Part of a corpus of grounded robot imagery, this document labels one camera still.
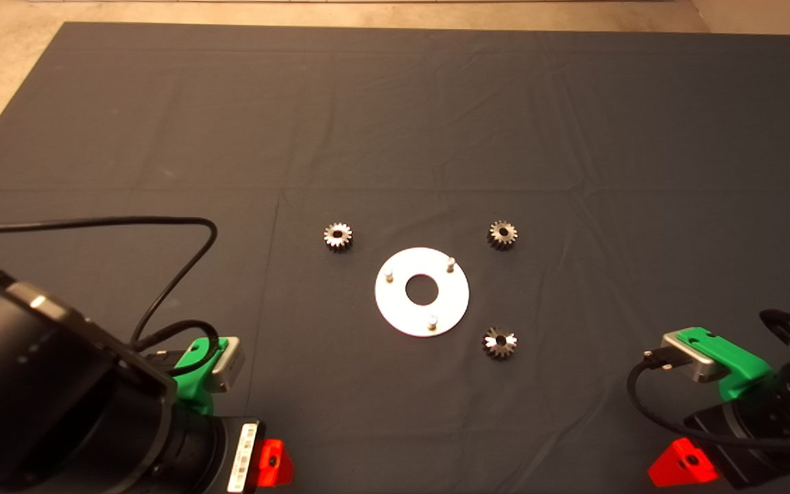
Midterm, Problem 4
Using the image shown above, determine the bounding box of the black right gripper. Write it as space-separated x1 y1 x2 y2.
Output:
647 367 790 489

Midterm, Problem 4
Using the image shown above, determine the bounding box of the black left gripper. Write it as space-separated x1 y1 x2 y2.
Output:
169 412 296 494

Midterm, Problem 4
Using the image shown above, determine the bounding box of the small steel planetary gear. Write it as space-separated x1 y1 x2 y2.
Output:
323 222 354 252
481 326 519 360
487 220 519 251

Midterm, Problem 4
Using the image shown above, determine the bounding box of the round metal carrier plate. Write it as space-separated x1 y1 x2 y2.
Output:
374 247 470 338

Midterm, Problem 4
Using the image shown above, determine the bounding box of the dark grey table cloth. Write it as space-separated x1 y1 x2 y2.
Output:
0 21 790 494

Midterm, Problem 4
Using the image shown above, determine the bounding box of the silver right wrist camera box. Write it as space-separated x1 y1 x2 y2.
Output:
661 331 728 385

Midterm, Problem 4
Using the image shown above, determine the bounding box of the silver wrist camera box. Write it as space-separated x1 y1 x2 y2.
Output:
203 336 246 393
661 331 728 385

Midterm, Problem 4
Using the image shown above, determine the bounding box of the green right camera mount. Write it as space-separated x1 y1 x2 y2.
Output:
683 327 774 403

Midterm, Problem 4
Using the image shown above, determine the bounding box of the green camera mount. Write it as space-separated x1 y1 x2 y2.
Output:
174 336 231 418
683 327 774 403

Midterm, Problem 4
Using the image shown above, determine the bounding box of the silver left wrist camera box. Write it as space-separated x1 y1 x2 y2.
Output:
203 336 246 393

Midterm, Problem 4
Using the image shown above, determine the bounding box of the green left camera mount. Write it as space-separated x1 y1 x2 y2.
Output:
174 336 231 418

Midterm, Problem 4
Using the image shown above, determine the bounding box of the black left camera cable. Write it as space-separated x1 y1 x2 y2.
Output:
0 217 221 377

